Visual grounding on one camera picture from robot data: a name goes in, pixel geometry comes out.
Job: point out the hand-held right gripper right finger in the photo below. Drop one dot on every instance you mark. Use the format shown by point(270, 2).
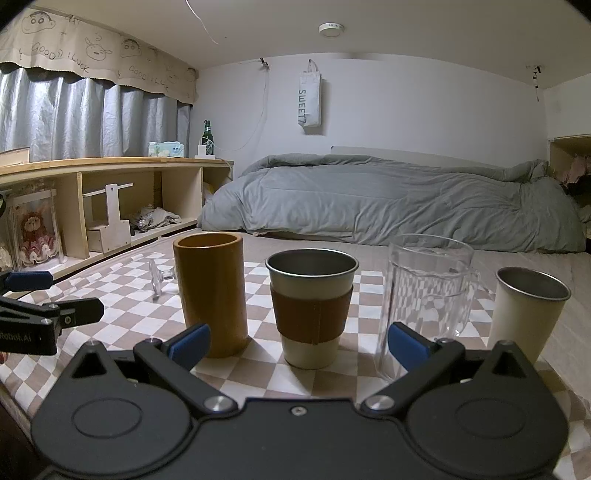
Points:
point(406, 344)

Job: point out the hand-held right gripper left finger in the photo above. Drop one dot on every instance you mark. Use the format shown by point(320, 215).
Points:
point(190, 344)

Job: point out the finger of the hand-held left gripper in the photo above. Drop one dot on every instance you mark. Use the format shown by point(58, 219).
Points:
point(30, 279)
point(78, 310)

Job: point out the small clear glass cup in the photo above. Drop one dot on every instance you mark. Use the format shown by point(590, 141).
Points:
point(159, 277)

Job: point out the brown bamboo cup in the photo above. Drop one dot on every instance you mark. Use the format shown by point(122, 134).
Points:
point(210, 286)

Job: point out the steel cup with brown sleeve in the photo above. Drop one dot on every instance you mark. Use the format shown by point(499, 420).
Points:
point(310, 314)

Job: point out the cream steel cup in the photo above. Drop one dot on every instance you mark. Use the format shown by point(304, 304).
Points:
point(521, 318)

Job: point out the plush toy in clear box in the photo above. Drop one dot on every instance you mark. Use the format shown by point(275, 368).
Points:
point(34, 230)

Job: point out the checkered brown white mat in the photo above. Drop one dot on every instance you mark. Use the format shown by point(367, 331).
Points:
point(265, 381)

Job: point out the wooden shelf unit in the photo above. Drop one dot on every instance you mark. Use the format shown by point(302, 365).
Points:
point(74, 207)

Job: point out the wooden tool caddy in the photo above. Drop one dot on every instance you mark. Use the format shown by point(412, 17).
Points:
point(111, 221)

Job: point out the grey crumpled cloth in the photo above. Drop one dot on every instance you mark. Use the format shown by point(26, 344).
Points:
point(154, 218)

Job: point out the beige book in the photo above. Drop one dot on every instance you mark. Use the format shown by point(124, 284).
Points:
point(14, 156)

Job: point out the grey duvet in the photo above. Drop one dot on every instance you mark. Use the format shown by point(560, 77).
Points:
point(369, 203)

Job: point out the grey curtain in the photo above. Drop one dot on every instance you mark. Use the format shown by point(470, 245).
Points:
point(69, 120)

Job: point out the tissue pack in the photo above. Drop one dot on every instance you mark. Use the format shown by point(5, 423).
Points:
point(165, 149)

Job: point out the white charger box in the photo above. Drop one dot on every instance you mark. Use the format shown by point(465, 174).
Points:
point(203, 152)

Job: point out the green glass bottle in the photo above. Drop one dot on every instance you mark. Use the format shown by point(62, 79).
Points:
point(207, 138)

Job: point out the beige cartoon valance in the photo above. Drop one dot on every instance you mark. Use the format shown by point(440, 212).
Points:
point(92, 48)

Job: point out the pink cloth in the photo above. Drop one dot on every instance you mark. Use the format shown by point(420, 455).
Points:
point(579, 168)

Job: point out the white tote bag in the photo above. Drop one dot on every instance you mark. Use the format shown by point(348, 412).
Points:
point(309, 99)

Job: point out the wooden cabinet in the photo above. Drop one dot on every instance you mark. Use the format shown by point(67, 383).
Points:
point(568, 115)

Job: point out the round ceiling lamp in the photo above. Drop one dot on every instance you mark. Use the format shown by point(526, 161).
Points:
point(331, 28)

